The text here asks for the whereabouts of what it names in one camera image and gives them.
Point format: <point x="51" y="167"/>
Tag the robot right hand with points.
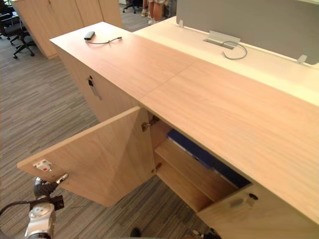
<point x="207" y="235"/>

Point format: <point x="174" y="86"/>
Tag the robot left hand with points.
<point x="43" y="188"/>

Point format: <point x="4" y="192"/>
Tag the wooden cabinet door with latch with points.
<point x="99" y="159"/>

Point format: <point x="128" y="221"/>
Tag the robot left arm silver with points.
<point x="40" y="220"/>

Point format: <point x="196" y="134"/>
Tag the white door latch red dot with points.
<point x="42" y="165"/>

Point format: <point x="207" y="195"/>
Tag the wooden cabinet door with keyhole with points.
<point x="261" y="221"/>

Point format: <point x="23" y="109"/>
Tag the wooden cabinet shelf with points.
<point x="184" y="169"/>

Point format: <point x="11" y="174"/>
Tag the blue folder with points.
<point x="199" y="153"/>

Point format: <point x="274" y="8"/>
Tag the metal door hinge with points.
<point x="147" y="124"/>
<point x="157" y="167"/>

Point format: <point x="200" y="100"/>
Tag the low wooden cabinet with shelf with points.
<point x="236" y="119"/>

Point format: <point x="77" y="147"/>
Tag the black office chair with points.
<point x="23" y="43"/>
<point x="7" y="27"/>
<point x="130" y="6"/>

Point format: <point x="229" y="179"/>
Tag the low wooden cabinet with key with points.
<point x="129" y="57"/>

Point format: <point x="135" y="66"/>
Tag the tall wooden cabinet row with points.
<point x="64" y="17"/>

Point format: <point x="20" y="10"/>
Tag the white office desk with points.
<point x="269" y="67"/>

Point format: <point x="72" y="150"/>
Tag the black round keyhole lock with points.
<point x="253" y="196"/>

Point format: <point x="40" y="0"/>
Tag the black key in lock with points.
<point x="90" y="81"/>

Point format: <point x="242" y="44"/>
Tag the dark USB hub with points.
<point x="89" y="35"/>

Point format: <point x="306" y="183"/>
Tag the clear divider clip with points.
<point x="301" y="59"/>
<point x="180" y="24"/>

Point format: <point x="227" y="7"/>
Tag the person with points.
<point x="144" y="7"/>
<point x="157" y="11"/>

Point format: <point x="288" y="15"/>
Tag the grey desk divider screen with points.
<point x="249" y="17"/>

